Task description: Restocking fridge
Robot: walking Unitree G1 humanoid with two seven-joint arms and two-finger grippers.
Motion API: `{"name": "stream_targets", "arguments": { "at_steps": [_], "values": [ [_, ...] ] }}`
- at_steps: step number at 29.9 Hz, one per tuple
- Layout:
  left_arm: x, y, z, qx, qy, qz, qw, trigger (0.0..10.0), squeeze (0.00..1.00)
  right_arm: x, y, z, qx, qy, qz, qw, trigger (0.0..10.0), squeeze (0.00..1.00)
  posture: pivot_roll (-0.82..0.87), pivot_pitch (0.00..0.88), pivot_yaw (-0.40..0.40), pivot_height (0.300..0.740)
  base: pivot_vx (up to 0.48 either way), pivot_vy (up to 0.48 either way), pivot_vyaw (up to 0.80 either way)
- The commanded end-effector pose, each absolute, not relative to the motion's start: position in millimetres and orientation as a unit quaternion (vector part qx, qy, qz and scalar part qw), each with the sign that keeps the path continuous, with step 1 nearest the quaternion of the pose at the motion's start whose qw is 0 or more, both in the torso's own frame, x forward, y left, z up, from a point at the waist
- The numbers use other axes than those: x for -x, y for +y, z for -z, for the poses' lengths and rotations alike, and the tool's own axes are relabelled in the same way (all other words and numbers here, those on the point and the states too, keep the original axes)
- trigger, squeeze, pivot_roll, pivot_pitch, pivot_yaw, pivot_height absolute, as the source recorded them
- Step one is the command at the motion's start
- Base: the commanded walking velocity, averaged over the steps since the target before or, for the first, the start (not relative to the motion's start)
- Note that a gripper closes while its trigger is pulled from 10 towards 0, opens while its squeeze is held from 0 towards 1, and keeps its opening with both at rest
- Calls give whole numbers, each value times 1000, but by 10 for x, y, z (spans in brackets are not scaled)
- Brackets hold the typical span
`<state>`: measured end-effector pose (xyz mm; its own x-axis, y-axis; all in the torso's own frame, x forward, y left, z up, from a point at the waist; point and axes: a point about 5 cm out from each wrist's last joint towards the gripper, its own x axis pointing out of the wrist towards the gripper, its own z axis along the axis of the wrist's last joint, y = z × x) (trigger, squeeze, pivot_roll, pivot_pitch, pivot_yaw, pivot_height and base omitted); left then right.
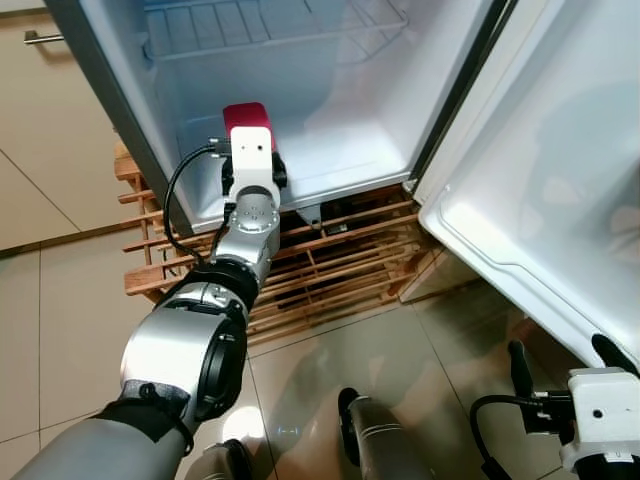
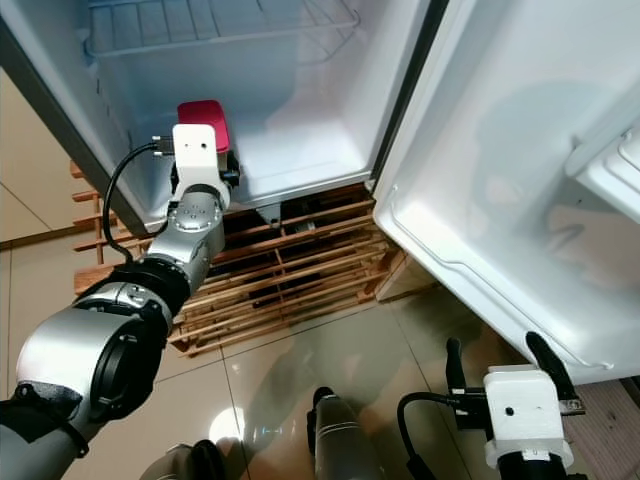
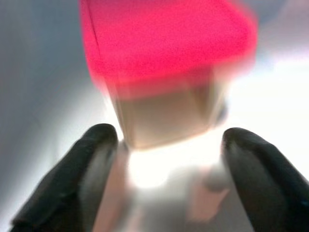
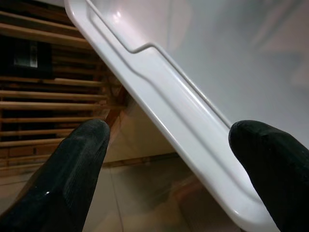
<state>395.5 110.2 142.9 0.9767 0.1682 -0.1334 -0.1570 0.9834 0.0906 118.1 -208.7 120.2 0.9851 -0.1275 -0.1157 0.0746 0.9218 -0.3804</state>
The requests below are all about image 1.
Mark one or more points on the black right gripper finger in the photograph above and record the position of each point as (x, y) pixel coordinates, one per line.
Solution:
(520, 370)
(612, 352)

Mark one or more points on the red food package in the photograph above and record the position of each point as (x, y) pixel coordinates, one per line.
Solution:
(245, 115)

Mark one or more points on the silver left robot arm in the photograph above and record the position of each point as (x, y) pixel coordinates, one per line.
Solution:
(180, 350)

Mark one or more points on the silver fridge body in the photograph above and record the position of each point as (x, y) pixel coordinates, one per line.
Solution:
(350, 100)

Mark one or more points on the white fridge door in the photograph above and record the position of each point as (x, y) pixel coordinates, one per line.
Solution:
(540, 150)

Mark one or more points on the grey robot right leg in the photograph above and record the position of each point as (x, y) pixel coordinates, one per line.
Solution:
(385, 440)

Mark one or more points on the grey robot leg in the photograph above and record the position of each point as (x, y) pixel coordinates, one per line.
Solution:
(220, 462)
(385, 440)

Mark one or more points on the wooden slatted pallet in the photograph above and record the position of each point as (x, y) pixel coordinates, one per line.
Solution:
(140, 285)

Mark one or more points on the beige cabinet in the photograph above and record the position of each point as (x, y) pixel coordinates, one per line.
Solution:
(50, 130)

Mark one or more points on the grey robot left leg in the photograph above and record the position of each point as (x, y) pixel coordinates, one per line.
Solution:
(220, 462)

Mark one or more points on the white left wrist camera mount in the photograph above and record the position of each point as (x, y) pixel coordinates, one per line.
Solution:
(250, 160)

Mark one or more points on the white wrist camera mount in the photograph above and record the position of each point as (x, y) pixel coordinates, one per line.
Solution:
(250, 160)
(600, 410)

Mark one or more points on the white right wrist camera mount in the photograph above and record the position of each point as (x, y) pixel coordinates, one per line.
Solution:
(600, 410)

